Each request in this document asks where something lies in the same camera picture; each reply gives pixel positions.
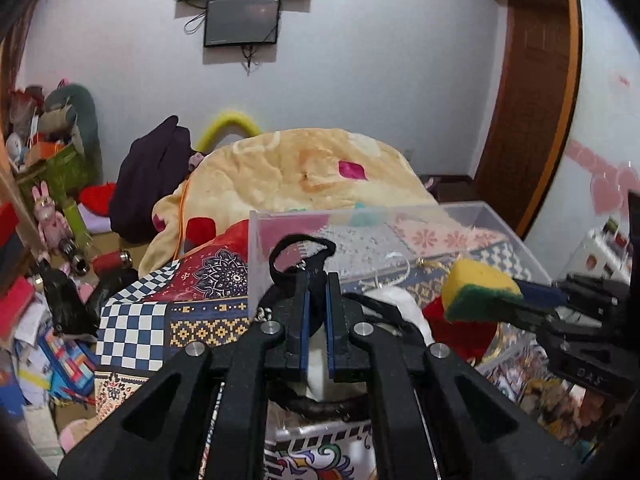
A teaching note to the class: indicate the white heart wardrobe door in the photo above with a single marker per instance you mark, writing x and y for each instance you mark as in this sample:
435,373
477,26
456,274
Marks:
600,163

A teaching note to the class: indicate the yellow green sponge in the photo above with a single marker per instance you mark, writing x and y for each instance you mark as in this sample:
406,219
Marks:
474,292

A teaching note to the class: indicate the red velvet pouch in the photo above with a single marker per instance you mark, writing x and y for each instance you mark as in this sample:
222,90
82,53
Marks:
469,340

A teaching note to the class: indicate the small black wall monitor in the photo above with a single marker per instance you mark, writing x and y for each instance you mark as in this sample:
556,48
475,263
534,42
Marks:
241,23

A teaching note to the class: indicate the white drawstring pouch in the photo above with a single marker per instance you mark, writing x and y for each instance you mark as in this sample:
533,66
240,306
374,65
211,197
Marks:
392,308

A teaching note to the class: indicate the red book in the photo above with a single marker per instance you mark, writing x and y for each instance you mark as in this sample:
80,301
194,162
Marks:
13,304

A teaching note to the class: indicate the yellow fleece blanket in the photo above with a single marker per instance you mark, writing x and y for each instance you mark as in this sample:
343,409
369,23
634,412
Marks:
298,169

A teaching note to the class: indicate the clear plastic storage bin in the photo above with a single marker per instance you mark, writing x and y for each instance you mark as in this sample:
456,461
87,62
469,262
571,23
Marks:
408,247

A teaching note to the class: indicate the patterned patchwork bed cover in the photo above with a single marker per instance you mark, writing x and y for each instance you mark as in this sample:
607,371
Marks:
137,334

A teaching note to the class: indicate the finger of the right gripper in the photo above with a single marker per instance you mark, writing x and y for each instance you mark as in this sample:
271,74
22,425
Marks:
524,318
543,296

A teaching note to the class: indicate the yellow foam arch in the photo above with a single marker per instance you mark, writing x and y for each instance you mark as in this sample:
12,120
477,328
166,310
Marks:
225,122

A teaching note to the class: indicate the red cushion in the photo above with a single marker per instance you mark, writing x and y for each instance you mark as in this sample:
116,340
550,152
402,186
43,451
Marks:
97,198

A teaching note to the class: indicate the floral fabric scrunchie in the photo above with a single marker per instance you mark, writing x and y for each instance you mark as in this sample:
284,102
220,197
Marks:
563,409

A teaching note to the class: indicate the brown wooden door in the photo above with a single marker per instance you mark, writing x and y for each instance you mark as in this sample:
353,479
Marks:
534,107

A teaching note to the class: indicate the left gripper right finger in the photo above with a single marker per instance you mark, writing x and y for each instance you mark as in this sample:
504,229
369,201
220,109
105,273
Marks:
432,415

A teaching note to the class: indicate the green cylinder bottle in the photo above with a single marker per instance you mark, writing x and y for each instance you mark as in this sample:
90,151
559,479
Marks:
77,225

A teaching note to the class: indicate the red cylinder can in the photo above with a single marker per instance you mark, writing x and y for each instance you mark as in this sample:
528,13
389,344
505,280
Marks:
119,259

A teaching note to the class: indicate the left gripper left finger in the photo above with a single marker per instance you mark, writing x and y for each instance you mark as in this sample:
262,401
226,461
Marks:
203,414

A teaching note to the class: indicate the pink bunny toy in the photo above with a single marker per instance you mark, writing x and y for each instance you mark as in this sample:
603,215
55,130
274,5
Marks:
51,224

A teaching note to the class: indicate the dark purple clothing pile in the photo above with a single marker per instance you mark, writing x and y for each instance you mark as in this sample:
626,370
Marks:
154,167

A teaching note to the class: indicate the grey plush neck pillow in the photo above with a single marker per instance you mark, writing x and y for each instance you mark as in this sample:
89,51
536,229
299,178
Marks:
69,115

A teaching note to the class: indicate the red gift box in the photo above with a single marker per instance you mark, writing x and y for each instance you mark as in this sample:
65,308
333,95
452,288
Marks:
8,222

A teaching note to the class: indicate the green cardboard box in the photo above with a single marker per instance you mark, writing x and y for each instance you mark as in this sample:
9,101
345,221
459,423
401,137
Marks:
66,173

